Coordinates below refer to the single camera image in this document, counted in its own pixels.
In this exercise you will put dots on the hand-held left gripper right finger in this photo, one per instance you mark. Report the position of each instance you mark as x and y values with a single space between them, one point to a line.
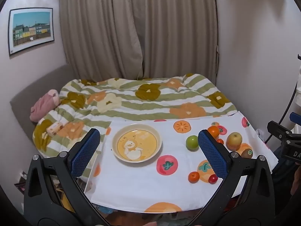
212 154

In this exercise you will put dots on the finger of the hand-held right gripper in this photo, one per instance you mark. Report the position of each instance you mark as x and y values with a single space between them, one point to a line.
295 117
279 129

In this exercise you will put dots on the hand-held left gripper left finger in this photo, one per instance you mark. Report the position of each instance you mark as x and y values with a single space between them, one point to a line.
85 153

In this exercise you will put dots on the large orange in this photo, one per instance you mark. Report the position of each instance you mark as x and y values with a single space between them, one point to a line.
213 131

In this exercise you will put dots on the green apple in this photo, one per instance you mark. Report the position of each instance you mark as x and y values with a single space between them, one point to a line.
192 143

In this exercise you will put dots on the yellow red apple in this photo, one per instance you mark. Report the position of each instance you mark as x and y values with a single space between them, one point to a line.
234 141

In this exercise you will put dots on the red tomato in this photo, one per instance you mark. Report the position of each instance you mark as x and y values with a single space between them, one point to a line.
212 179
220 141

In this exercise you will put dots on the small tangerine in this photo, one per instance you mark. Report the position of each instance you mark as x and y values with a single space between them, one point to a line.
193 177

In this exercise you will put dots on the brown kiwi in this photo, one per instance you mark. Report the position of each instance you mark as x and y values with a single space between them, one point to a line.
247 153

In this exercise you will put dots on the duck print yellow plate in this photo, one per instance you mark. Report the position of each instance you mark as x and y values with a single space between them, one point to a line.
136 143

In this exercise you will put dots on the person's right hand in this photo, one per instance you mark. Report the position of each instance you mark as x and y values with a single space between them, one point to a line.
295 181

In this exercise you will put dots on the small tissue packet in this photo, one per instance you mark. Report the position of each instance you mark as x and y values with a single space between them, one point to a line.
54 128

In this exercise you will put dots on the fruit print white tablecloth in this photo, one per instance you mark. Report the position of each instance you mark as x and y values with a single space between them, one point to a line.
141 183

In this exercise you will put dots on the pink plush pillow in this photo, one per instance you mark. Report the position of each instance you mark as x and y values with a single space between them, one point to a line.
43 106

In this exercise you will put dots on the floral striped blanket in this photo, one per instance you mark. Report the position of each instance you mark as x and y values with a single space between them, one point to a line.
131 101

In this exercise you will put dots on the dark printed book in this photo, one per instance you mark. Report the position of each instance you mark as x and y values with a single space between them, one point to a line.
20 185

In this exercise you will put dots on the grey padded headboard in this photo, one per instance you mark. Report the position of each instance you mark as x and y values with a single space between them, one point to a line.
25 91

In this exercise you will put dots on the beige curtain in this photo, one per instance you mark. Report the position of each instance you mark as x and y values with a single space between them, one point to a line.
117 28

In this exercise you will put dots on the framed wall poster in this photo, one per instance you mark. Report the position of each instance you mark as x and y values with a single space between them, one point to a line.
31 29

